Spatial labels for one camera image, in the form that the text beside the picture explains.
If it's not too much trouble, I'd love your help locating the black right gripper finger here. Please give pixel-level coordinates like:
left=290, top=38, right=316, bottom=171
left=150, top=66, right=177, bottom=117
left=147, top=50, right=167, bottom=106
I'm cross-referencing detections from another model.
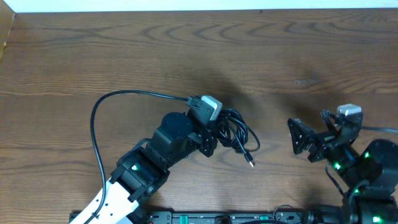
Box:
left=321, top=110, right=336, bottom=131
left=287, top=118, right=315, bottom=155

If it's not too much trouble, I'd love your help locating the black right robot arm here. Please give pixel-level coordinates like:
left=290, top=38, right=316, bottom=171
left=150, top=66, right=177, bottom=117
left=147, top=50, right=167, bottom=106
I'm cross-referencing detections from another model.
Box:
left=287, top=105, right=397, bottom=223

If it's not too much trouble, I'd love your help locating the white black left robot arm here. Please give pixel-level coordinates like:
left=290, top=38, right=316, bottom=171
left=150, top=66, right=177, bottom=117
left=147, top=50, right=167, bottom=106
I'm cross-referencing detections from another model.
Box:
left=71, top=105, right=220, bottom=224

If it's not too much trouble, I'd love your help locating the black left camera cable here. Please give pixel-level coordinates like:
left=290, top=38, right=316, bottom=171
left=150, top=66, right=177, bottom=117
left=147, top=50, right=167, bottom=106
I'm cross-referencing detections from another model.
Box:
left=83, top=90, right=201, bottom=224

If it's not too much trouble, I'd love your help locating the black cable bundle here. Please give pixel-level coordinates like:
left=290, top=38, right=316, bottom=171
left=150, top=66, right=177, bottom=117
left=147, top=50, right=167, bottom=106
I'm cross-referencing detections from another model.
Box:
left=214, top=108, right=261, bottom=168

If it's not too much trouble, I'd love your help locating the brown cardboard panel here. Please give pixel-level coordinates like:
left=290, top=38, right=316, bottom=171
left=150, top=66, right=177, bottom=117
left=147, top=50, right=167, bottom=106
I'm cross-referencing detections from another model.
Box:
left=0, top=0, right=16, bottom=58

